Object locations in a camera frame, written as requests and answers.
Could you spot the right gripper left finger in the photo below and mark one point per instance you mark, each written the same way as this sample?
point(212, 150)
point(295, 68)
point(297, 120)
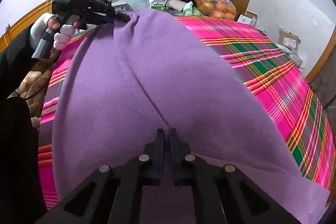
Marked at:
point(112, 195)

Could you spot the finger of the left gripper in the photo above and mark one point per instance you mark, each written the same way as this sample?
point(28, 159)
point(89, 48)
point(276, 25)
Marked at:
point(113, 19)
point(121, 14)

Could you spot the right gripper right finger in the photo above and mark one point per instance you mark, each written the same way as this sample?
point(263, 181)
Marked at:
point(222, 194)

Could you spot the purple fleece garment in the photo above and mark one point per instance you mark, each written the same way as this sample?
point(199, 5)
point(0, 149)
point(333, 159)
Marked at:
point(126, 80)

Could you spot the black sleeve left forearm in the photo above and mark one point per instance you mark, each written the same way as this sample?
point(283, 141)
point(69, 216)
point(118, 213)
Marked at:
point(21, 194)

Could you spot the white gloved left hand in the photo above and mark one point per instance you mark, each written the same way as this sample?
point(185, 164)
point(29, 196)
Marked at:
point(63, 34)

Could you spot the bag of oranges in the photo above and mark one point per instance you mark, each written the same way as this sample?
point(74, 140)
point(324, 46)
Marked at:
point(219, 9)

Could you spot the pink plaid bed sheet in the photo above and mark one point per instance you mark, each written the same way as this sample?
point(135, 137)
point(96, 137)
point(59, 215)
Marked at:
point(264, 69)

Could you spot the small white box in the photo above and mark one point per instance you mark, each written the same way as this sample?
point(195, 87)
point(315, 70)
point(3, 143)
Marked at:
point(248, 18)

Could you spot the open cardboard box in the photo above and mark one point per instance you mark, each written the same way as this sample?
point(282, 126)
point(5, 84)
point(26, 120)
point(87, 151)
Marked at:
point(289, 40)

